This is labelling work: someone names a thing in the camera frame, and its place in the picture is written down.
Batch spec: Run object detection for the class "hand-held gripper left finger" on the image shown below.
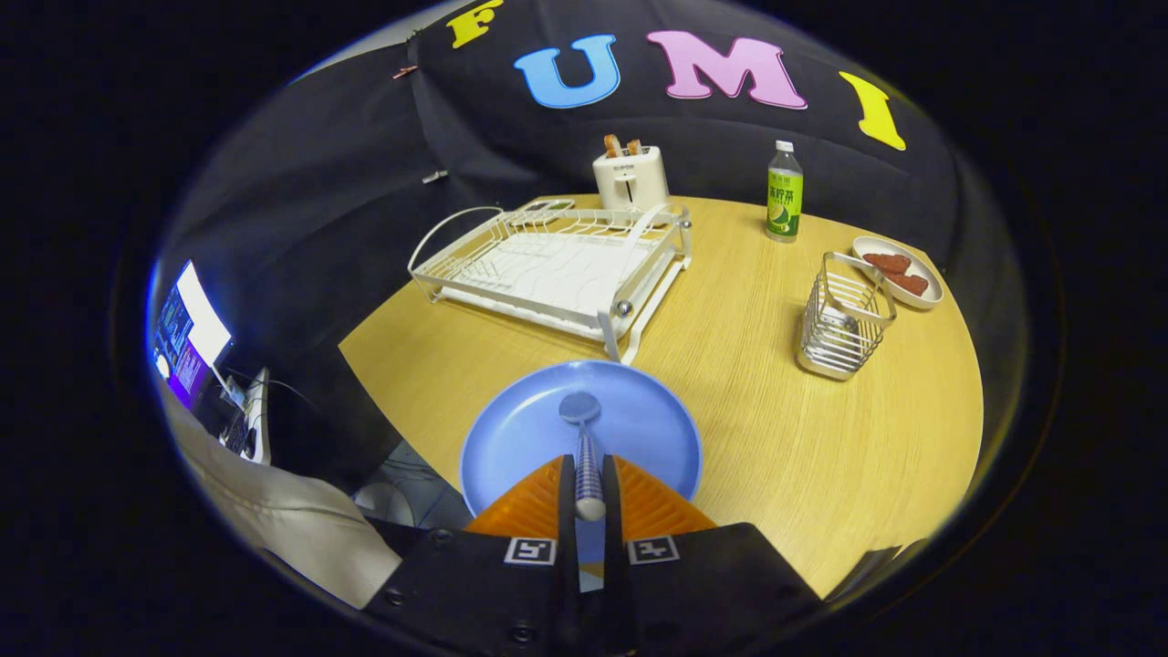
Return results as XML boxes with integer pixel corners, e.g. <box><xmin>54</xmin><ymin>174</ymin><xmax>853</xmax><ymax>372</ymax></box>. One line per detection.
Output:
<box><xmin>362</xmin><ymin>454</ymin><xmax>587</xmax><ymax>657</ymax></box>

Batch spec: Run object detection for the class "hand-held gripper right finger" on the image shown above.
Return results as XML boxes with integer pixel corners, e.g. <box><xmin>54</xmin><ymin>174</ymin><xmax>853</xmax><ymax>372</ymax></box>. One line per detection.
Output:
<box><xmin>600</xmin><ymin>454</ymin><xmax>828</xmax><ymax>657</ymax></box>

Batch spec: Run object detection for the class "blue plate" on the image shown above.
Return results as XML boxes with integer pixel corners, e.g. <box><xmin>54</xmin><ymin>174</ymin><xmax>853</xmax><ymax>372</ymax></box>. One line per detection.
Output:
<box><xmin>459</xmin><ymin>359</ymin><xmax>704</xmax><ymax>567</ymax></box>

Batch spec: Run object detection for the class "blue patterned spoon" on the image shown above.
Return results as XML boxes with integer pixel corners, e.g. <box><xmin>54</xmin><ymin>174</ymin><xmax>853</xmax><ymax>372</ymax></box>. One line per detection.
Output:
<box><xmin>558</xmin><ymin>391</ymin><xmax>609</xmax><ymax>523</ymax></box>

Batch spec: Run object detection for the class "white wire dish rack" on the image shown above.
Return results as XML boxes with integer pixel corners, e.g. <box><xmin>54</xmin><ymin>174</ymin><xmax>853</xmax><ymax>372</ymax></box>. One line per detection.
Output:
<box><xmin>407</xmin><ymin>201</ymin><xmax>694</xmax><ymax>366</ymax></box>

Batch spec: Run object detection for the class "silver wire basket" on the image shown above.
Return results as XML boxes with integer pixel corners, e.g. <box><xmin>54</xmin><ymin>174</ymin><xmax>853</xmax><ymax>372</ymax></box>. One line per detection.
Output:
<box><xmin>795</xmin><ymin>251</ymin><xmax>898</xmax><ymax>381</ymax></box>

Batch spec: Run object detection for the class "cream plate with meat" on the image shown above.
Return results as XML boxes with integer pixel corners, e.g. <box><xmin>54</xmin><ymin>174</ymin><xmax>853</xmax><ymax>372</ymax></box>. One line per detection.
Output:
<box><xmin>851</xmin><ymin>235</ymin><xmax>944</xmax><ymax>311</ymax></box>

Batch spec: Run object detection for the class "person's beige clothing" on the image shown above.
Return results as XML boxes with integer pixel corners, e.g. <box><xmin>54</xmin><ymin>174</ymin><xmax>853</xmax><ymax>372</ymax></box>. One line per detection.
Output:
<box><xmin>157</xmin><ymin>379</ymin><xmax>404</xmax><ymax>610</ymax></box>

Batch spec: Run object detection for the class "white toaster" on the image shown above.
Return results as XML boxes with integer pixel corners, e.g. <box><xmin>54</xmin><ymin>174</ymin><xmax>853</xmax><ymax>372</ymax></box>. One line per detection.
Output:
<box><xmin>591</xmin><ymin>144</ymin><xmax>671</xmax><ymax>213</ymax></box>

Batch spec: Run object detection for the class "green label drink bottle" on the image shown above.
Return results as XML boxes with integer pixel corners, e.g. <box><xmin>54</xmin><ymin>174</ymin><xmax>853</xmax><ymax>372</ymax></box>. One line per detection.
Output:
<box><xmin>765</xmin><ymin>140</ymin><xmax>805</xmax><ymax>244</ymax></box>

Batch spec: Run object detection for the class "black backdrop cloth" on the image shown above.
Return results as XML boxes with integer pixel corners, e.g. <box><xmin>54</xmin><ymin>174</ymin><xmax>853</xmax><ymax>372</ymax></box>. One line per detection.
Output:
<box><xmin>155</xmin><ymin>0</ymin><xmax>1027</xmax><ymax>494</ymax></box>

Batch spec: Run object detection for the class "computer monitor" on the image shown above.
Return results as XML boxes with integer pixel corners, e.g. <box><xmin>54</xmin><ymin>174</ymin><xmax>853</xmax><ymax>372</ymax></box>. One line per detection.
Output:
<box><xmin>151</xmin><ymin>259</ymin><xmax>234</xmax><ymax>412</ymax></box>

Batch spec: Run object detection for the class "dark bracket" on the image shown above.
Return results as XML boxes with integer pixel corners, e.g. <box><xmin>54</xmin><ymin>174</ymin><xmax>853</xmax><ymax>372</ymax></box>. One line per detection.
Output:
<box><xmin>826</xmin><ymin>538</ymin><xmax>927</xmax><ymax>603</ymax></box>

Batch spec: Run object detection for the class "white power strip with cables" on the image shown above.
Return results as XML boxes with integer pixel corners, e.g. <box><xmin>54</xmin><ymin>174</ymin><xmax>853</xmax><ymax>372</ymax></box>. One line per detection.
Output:
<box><xmin>214</xmin><ymin>365</ymin><xmax>316</xmax><ymax>466</ymax></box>

